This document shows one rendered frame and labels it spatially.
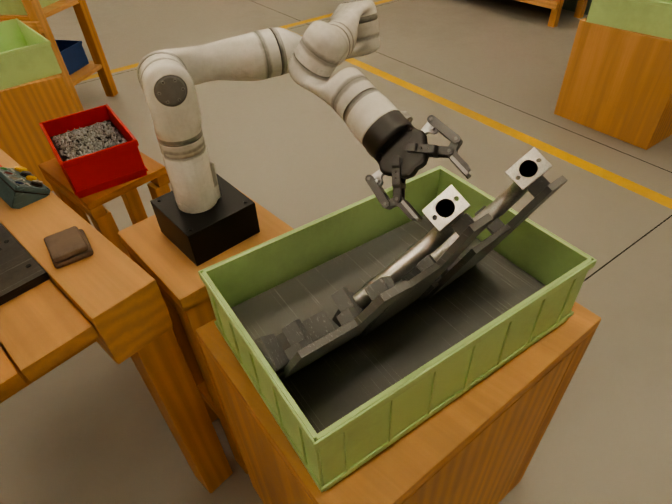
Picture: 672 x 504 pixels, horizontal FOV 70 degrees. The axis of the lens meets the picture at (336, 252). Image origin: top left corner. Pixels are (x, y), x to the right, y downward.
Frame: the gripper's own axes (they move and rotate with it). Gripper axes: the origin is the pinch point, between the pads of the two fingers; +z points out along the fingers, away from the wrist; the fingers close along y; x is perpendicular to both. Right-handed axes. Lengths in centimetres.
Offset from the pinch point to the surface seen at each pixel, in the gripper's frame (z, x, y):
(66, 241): -48, 3, -65
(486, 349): 21.8, 16.0, -12.3
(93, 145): -92, 36, -69
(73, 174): -80, 25, -72
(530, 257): 14.0, 38.4, 3.3
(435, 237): 2.4, 9.8, -5.7
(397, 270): 2.4, 9.8, -14.2
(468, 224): 5.3, 2.7, 0.0
